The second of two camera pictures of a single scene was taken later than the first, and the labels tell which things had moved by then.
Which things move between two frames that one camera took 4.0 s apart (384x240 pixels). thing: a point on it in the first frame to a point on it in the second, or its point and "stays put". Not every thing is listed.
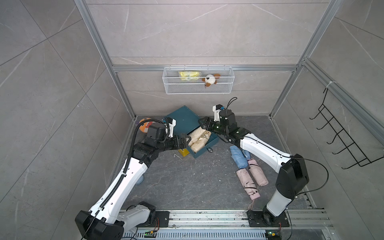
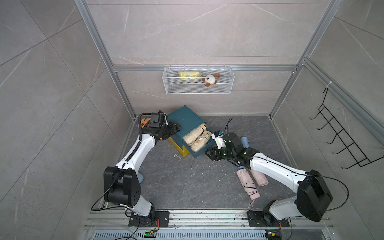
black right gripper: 206,123 to 214,152
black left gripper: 182,145 to 173,128
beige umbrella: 195,135 stays put
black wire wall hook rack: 361,159 stays put
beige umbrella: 200,142 stays put
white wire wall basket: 198,80 stays put
